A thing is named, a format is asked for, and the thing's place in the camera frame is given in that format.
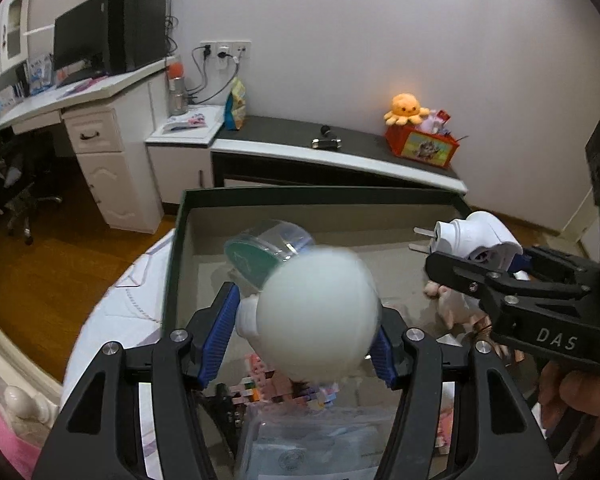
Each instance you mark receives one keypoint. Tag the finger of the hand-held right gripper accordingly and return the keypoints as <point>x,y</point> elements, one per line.
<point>555,265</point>
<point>460,275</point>

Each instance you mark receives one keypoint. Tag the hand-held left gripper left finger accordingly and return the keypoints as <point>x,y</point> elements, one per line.
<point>220,330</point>

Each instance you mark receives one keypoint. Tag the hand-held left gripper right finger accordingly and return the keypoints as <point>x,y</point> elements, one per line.
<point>382,355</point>

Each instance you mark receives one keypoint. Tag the small doll figurine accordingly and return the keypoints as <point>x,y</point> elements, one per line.
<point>455,305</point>

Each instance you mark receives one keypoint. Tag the white plug adapter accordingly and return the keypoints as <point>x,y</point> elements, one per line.
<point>472,237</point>

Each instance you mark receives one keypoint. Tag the white round light bulb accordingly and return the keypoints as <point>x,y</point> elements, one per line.
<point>315,310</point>

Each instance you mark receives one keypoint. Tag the dark green storage box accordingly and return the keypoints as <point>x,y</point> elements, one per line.
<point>360,230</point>

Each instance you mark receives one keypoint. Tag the person's right hand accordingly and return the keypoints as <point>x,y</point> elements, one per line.
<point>575,390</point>

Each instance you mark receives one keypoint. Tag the colourful building block toy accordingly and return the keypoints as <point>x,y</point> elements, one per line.
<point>265,382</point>

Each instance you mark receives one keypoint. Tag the clear container green lid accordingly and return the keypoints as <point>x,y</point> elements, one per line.
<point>252,260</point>

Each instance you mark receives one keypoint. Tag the black hair clip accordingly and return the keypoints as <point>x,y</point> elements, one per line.
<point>225,407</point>

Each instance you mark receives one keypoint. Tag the clear bag of masks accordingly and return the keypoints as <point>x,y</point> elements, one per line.
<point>310,445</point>

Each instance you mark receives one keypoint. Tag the red toy box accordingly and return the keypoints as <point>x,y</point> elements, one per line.
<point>422,147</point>

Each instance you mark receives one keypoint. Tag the purple plush toy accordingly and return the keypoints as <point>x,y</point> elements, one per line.
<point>431,122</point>

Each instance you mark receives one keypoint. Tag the red card packet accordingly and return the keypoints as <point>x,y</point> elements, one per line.
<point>443,116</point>

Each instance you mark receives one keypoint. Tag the low white cabinet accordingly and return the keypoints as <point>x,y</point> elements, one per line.
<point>180,170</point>

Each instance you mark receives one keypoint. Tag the orange octopus plush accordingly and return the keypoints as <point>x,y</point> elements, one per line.
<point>405,106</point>

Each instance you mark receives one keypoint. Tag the white desk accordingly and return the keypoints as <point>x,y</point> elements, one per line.
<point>115,180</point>

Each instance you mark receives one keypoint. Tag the small black metal dumbbell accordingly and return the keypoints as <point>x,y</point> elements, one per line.
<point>326,143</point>

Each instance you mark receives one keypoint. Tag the dark-topped low bench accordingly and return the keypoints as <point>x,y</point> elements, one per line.
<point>280,130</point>

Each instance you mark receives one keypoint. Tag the pink plastic packet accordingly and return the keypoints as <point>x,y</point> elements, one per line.
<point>190,121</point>

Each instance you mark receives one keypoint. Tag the colourful snack bag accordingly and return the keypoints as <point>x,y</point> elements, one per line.
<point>235,107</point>

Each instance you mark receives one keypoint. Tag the orange-capped water bottle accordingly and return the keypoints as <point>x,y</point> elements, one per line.
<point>176,92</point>

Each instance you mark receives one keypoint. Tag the black office chair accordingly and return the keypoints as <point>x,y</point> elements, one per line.
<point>17,180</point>

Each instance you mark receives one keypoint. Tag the pink papers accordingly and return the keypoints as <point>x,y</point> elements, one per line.
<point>80,90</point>

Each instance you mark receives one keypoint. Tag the black keyboard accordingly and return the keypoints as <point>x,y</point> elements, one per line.
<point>77,77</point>

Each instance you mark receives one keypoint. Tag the blue white packet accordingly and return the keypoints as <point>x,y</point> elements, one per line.
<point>41,74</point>

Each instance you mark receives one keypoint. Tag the black computer tower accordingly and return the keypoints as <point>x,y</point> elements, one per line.
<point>137,27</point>

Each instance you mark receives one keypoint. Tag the black computer monitor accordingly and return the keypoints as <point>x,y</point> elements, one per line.
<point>80,30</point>

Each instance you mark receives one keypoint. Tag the white bed frame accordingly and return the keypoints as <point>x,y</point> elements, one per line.
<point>20,400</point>

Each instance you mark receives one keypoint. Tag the white wall outlet strip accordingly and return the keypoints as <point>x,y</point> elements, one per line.
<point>227,49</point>

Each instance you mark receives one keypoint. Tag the white wall cabinet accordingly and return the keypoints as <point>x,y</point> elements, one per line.
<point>11,47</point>

